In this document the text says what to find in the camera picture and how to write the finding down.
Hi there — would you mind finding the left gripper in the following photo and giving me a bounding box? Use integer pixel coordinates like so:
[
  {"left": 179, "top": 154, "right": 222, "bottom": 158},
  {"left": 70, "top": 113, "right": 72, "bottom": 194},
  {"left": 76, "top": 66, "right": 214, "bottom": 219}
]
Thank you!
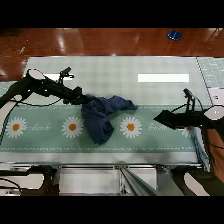
[{"left": 63, "top": 86, "right": 89, "bottom": 106}]

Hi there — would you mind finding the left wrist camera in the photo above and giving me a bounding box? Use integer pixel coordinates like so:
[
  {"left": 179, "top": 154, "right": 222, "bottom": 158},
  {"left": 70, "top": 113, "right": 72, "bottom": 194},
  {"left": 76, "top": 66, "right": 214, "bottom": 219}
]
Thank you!
[{"left": 57, "top": 66, "right": 75, "bottom": 85}]

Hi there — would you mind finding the blue round object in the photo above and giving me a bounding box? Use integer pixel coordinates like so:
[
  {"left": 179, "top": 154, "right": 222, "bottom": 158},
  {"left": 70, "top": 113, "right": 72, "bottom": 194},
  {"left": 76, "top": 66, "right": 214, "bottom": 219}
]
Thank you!
[{"left": 167, "top": 30, "right": 183, "bottom": 42}]

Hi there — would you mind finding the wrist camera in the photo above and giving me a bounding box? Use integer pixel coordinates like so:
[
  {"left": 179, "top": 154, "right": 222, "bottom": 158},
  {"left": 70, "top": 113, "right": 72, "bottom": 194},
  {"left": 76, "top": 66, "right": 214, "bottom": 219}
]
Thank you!
[
  {"left": 182, "top": 87, "right": 202, "bottom": 113},
  {"left": 57, "top": 66, "right": 75, "bottom": 85}
]

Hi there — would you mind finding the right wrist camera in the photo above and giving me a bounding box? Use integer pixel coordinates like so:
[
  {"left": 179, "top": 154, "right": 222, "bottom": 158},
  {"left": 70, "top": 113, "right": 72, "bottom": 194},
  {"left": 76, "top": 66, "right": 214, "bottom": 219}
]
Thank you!
[{"left": 182, "top": 87, "right": 202, "bottom": 113}]

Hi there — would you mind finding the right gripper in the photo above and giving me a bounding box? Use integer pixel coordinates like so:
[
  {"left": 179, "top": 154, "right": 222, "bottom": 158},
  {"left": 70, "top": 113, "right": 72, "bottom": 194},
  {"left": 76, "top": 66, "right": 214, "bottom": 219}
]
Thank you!
[{"left": 153, "top": 109, "right": 193, "bottom": 131}]

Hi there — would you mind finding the black cable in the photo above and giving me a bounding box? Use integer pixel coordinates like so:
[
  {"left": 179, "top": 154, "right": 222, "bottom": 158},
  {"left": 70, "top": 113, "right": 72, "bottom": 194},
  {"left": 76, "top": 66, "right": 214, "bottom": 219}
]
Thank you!
[{"left": 12, "top": 97, "right": 65, "bottom": 108}]

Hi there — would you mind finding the silver frame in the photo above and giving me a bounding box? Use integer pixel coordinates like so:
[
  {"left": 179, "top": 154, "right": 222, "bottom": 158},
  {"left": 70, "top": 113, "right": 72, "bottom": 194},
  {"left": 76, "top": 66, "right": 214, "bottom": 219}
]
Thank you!
[{"left": 0, "top": 161, "right": 205, "bottom": 197}]

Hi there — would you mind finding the dark blue garment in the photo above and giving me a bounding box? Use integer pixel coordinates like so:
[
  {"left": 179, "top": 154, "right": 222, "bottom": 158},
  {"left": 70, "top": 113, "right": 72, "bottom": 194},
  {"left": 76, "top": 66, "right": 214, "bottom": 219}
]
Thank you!
[{"left": 80, "top": 94, "right": 139, "bottom": 146}]

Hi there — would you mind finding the light blue garment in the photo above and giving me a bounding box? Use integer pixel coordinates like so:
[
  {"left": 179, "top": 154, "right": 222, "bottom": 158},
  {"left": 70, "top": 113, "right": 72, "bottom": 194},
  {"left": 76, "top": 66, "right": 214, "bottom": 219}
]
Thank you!
[{"left": 190, "top": 127, "right": 212, "bottom": 173}]

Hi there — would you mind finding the brown garment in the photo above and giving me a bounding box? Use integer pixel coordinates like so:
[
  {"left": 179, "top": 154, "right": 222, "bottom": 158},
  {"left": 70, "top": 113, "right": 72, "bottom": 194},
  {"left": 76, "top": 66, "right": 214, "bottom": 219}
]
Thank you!
[{"left": 203, "top": 127, "right": 224, "bottom": 184}]

